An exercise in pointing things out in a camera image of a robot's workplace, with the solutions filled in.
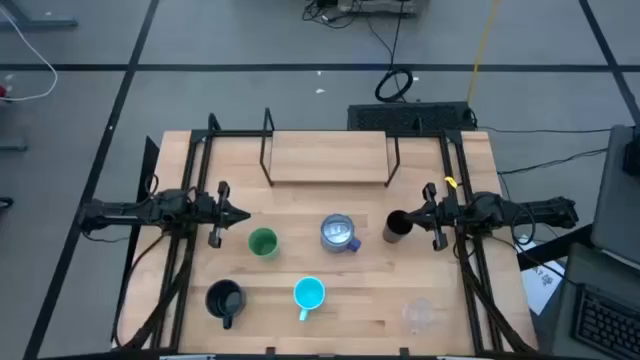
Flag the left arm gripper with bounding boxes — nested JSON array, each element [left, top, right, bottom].
[[195, 180, 251, 250]]

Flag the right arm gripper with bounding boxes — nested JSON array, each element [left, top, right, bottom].
[[405, 182, 461, 251]]

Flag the tall black cup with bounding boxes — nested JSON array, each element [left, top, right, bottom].
[[382, 209, 414, 245]]

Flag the green plastic cup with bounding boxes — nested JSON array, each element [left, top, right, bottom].
[[247, 227, 280, 260]]

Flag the black mug with handle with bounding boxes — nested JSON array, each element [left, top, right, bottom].
[[204, 278, 247, 330]]

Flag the blue metallic mug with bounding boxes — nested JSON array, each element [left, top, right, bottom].
[[319, 213, 362, 254]]

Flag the clear glass cup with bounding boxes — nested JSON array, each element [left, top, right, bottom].
[[402, 298, 435, 335]]

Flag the cyan mug with handle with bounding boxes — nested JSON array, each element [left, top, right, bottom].
[[292, 276, 327, 322]]

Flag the wooden shelf with metal legs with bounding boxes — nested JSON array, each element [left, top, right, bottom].
[[258, 107, 402, 189]]

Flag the black computer case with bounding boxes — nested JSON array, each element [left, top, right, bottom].
[[347, 101, 476, 134]]

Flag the black bar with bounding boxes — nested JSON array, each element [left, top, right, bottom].
[[517, 223, 594, 271]]

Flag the white paper sheet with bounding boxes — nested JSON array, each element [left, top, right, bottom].
[[514, 234, 566, 316]]

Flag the grey desk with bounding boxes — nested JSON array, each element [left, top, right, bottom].
[[547, 242, 640, 360]]

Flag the grey flat panel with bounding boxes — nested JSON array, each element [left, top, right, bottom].
[[589, 123, 640, 266]]

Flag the black keyboard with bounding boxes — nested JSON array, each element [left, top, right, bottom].
[[572, 284, 640, 360]]

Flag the grey device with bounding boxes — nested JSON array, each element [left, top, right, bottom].
[[339, 0, 419, 15]]

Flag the black box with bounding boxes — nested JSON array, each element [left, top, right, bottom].
[[622, 141, 640, 177]]

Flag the black metal table frame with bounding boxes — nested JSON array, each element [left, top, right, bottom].
[[149, 112, 539, 360]]

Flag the coiled black cable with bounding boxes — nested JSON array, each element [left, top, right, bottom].
[[374, 67, 415, 104]]

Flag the black cable bundle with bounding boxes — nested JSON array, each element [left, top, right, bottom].
[[457, 244, 536, 354], [110, 232, 194, 351]]

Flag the thin black floor cable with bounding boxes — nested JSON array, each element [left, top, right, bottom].
[[477, 124, 611, 136], [497, 148, 609, 176]]

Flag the yellow floor cable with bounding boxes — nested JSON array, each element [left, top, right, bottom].
[[467, 0, 501, 106]]

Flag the tangled black cables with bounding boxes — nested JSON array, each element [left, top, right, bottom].
[[302, 0, 401, 31]]

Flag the white floor cable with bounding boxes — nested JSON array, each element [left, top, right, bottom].
[[0, 4, 59, 103]]

